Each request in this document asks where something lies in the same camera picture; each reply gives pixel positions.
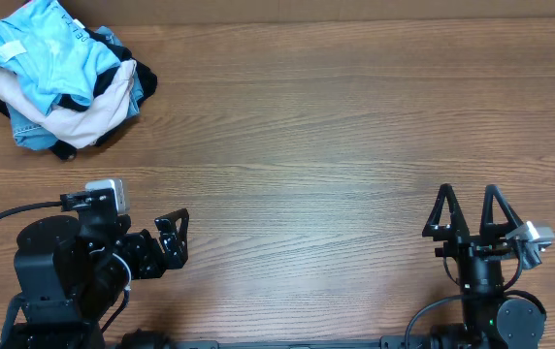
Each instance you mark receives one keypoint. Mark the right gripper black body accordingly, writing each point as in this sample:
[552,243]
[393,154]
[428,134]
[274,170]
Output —
[474,247]

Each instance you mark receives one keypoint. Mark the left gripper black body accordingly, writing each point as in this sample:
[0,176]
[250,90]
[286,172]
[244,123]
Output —
[141,256]

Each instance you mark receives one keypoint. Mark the light blue printed t-shirt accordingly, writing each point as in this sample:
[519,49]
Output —
[51,55]

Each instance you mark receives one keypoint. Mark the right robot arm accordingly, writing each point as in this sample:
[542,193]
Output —
[491,319]

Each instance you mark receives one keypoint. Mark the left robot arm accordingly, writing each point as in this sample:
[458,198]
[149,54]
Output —
[72,270]

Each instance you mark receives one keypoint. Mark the cream white garment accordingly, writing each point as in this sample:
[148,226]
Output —
[77,128]

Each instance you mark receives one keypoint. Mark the black garment under pile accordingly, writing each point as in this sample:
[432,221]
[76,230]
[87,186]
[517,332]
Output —
[63,131]

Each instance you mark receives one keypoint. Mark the black garment on pile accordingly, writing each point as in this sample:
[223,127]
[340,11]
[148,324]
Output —
[104,79]

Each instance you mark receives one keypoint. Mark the blue denim jeans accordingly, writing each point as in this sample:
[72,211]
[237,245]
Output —
[31,135]

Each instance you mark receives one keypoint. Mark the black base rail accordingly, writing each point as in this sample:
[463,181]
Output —
[148,340]

